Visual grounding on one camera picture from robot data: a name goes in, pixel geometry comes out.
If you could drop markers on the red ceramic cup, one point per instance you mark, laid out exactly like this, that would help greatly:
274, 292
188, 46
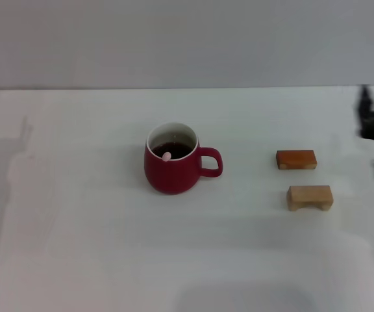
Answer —
174, 175

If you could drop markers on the dark brown coffee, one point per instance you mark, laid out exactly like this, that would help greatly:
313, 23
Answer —
174, 150

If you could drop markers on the light wooden block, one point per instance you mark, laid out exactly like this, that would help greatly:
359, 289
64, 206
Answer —
307, 195

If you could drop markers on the dark brown wooden block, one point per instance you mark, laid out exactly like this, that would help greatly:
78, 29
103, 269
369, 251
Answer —
295, 160

